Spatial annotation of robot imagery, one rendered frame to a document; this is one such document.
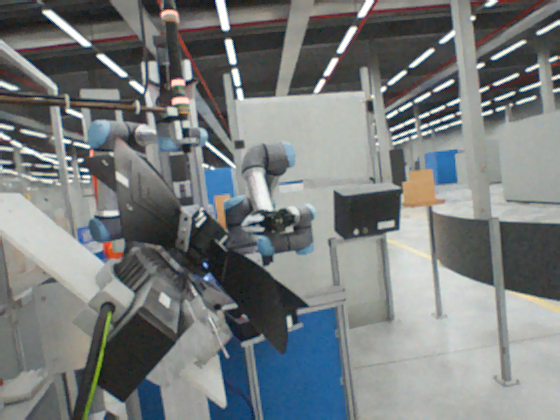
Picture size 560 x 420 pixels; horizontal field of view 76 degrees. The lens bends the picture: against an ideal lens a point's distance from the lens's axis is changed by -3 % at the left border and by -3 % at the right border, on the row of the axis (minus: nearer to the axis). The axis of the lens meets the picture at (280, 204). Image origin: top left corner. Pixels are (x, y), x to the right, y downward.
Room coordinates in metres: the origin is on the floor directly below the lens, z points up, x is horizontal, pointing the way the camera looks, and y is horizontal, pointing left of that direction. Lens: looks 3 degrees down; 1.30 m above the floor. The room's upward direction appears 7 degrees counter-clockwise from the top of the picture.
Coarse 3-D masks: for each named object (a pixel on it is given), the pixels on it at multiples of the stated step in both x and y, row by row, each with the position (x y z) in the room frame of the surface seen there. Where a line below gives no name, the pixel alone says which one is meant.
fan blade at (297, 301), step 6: (282, 288) 1.00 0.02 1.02; (282, 294) 1.03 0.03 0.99; (288, 294) 1.01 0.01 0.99; (294, 294) 1.00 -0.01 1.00; (282, 300) 1.05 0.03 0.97; (288, 300) 1.04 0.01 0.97; (294, 300) 1.02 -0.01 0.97; (300, 300) 1.00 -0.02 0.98; (288, 306) 1.07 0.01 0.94; (294, 306) 1.05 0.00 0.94; (300, 306) 1.03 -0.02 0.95; (306, 306) 1.01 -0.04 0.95
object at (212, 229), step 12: (192, 216) 0.92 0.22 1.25; (192, 228) 0.89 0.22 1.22; (204, 228) 0.89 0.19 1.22; (216, 228) 0.89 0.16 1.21; (192, 240) 0.88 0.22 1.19; (204, 240) 0.88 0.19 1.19; (228, 240) 0.92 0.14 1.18; (180, 252) 0.86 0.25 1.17; (192, 252) 0.89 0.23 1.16; (204, 252) 0.89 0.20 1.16; (192, 264) 0.86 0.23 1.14; (204, 276) 0.91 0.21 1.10
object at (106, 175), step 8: (88, 160) 0.92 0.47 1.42; (96, 160) 0.94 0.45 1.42; (112, 160) 0.98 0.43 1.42; (144, 160) 1.07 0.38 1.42; (88, 168) 0.90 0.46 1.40; (96, 168) 0.92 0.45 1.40; (104, 168) 0.94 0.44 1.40; (112, 168) 0.95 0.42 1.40; (152, 168) 1.06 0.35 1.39; (96, 176) 0.90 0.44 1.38; (104, 176) 0.92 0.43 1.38; (112, 176) 0.93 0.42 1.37; (160, 176) 1.04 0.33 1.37; (112, 184) 0.92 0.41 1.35
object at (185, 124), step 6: (162, 0) 1.02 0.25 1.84; (168, 0) 1.01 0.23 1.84; (162, 6) 1.02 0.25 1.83; (168, 6) 1.01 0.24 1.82; (174, 6) 1.03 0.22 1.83; (180, 114) 1.01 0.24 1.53; (186, 114) 1.02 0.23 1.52; (186, 120) 1.02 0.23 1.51; (186, 126) 1.02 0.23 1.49; (186, 132) 1.02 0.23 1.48; (186, 144) 1.02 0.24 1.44; (186, 150) 1.02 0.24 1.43
